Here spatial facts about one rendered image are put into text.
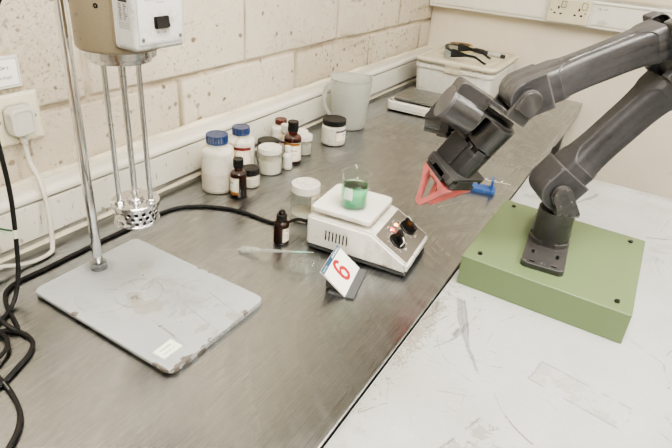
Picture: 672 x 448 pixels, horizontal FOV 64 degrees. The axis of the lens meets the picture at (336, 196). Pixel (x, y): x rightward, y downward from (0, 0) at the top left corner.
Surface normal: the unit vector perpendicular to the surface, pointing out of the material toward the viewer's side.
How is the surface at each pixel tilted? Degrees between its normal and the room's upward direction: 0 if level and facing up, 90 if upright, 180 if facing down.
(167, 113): 90
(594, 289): 1
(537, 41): 90
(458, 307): 0
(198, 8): 90
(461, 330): 0
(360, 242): 90
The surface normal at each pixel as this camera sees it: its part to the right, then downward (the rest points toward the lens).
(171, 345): 0.08, -0.89
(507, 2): -0.52, 0.35
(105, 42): 0.11, 0.45
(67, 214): 0.85, 0.29
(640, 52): -0.14, 0.46
